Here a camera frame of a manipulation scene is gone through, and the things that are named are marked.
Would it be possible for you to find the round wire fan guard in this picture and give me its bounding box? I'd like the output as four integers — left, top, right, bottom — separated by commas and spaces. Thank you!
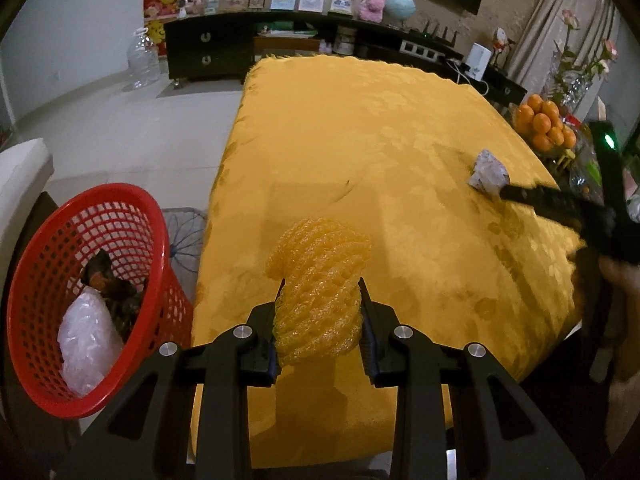
162, 207, 207, 273

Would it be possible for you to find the green flat box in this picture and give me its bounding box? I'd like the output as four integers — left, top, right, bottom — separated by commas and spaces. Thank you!
255, 24, 318, 38

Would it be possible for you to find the pile of oranges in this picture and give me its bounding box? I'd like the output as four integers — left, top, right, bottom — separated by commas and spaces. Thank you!
514, 94, 578, 153

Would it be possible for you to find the brown dried leaf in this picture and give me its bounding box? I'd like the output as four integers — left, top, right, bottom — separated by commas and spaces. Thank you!
80, 250, 146, 341

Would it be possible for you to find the black television cabinet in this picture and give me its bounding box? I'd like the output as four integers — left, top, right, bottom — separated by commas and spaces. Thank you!
164, 12, 528, 106

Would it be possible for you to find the orange foam fruit net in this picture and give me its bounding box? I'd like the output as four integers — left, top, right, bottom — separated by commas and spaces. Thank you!
265, 216, 373, 367

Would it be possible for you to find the white cable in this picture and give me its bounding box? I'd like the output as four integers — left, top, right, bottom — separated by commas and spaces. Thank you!
445, 57, 493, 96

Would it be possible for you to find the brown wooden box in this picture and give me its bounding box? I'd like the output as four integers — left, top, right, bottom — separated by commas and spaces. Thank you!
252, 35, 321, 58

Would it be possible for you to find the red and white figurine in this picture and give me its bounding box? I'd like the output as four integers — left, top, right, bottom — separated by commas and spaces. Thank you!
492, 27, 516, 66

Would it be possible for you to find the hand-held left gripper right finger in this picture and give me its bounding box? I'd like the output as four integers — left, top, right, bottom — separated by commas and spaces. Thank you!
357, 277, 586, 480

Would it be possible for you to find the glass vase with pink flowers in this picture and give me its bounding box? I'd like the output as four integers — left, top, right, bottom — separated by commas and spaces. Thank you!
550, 7, 621, 116

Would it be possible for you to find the black antenna router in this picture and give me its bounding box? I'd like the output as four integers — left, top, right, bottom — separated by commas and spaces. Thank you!
410, 20, 461, 48

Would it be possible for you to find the pale blue globe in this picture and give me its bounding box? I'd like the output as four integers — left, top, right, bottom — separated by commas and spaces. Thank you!
385, 0, 417, 28

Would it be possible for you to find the white paper tissue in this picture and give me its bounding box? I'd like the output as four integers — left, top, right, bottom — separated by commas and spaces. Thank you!
468, 149, 511, 196

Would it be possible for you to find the white cushioned sofa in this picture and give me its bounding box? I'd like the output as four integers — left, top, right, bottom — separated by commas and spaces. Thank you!
0, 139, 55, 281

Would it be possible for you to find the white power strip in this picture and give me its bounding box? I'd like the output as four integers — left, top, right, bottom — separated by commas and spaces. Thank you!
400, 40, 438, 58

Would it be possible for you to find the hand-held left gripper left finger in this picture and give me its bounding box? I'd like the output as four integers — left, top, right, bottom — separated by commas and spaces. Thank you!
60, 280, 286, 480

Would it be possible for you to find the person's right hand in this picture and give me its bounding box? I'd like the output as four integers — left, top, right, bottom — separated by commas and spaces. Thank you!
598, 255, 640, 311

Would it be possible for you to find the white upright device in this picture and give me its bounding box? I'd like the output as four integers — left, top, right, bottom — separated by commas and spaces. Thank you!
466, 43, 491, 81

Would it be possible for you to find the pink plush toy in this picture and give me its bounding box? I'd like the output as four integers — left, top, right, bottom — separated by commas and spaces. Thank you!
359, 0, 387, 22

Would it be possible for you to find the clear plastic bag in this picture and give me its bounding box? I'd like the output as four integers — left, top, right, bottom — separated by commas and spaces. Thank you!
56, 287, 126, 396

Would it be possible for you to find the yellow tablecloth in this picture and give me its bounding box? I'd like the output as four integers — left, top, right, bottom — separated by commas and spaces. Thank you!
190, 55, 588, 453

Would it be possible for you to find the red plastic mesh basket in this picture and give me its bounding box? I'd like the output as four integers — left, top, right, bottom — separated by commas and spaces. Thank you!
6, 183, 196, 420

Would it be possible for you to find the clear plastic water jug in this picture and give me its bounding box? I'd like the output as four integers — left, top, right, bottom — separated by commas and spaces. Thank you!
126, 27, 162, 91

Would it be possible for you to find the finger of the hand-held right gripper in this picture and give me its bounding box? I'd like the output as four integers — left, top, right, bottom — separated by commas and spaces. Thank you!
497, 182, 608, 233

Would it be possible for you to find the beige curtain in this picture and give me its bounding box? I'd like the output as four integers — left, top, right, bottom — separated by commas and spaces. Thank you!
505, 0, 626, 111

